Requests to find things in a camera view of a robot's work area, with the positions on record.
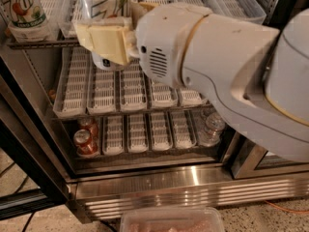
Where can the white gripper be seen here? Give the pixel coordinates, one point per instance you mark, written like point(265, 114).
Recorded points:
point(162, 41)

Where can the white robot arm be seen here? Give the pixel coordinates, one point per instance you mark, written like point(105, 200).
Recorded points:
point(256, 77)

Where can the middle shelf tray three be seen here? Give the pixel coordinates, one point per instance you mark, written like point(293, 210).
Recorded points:
point(132, 88)

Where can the middle shelf tray two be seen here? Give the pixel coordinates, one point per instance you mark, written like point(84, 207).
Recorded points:
point(101, 96)

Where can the shelf tray two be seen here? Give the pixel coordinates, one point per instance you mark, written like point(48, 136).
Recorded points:
point(137, 134)
point(101, 96)

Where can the top shelf tray one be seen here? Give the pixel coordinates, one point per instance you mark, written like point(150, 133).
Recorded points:
point(70, 12)

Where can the middle shelf tray four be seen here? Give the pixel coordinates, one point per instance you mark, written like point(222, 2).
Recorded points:
point(162, 96)

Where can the middle shelf tray one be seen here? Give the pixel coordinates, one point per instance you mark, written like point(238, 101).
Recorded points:
point(71, 93)

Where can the middle shelf tray five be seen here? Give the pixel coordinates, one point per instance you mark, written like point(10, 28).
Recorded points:
point(191, 98)

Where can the shelf tray five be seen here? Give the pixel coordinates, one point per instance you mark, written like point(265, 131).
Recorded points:
point(191, 98)
point(248, 10)

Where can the bottom shelf tray two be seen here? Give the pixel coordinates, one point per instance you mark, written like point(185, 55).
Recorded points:
point(137, 134)

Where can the rear red soda can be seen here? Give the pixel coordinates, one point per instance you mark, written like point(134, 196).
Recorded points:
point(89, 124)

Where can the red soda can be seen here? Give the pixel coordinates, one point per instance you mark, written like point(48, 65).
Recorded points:
point(86, 145)
point(89, 124)

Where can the top shelf tray five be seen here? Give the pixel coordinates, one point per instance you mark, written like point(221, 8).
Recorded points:
point(248, 10)

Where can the bottom shelf tray three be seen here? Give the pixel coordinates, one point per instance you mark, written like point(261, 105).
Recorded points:
point(160, 132)

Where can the front red soda can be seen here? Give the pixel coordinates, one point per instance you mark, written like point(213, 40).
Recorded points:
point(86, 145)

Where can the black fridge door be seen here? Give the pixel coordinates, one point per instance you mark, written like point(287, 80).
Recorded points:
point(19, 144)

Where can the clear water bottle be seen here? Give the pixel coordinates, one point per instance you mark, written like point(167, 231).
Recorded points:
point(212, 127)

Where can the clear plastic food container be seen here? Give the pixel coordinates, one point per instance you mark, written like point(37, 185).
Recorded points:
point(172, 219)

